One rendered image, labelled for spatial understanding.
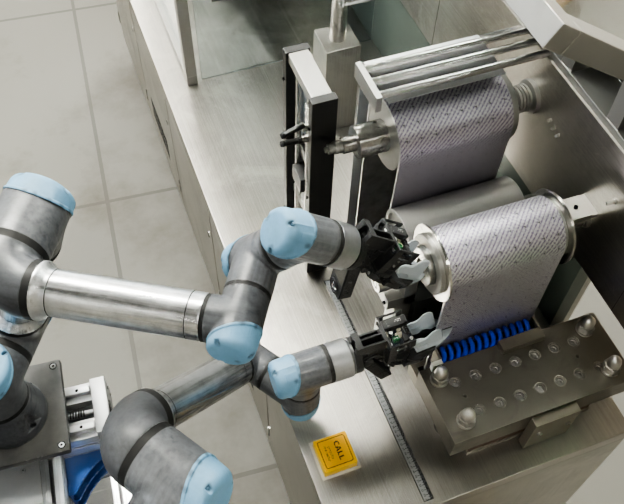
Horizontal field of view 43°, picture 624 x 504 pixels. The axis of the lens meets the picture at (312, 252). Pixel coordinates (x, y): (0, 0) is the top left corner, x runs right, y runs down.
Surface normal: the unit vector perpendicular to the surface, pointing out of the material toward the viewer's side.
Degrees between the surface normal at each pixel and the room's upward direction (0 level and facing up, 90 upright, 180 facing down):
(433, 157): 92
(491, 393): 0
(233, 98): 0
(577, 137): 90
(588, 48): 90
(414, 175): 92
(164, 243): 0
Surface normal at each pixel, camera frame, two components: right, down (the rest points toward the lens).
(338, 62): 0.35, 0.77
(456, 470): 0.02, -0.58
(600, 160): -0.94, 0.28
